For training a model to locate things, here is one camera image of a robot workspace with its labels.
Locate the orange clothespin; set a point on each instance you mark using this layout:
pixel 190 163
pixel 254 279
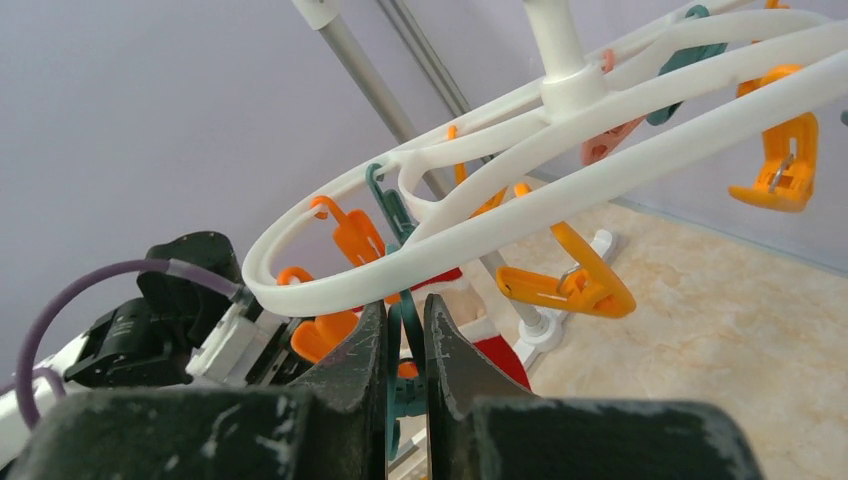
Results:
pixel 355 234

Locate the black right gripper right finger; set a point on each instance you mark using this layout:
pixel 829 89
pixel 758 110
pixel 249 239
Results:
pixel 484 425

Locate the white metal drying rack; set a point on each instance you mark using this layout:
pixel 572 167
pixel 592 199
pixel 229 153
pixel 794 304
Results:
pixel 540 330

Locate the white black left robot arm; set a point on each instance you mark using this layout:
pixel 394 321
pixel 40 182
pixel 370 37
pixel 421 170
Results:
pixel 192 320

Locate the teal clothespin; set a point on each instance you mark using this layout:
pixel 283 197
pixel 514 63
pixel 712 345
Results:
pixel 406 389

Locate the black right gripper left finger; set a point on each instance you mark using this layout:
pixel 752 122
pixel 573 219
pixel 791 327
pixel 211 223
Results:
pixel 328 424

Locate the pink clothespin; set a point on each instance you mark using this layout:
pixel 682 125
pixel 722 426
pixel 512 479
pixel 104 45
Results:
pixel 603 144

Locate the white plastic clip hanger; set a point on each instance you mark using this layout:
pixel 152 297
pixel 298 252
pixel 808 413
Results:
pixel 669 60

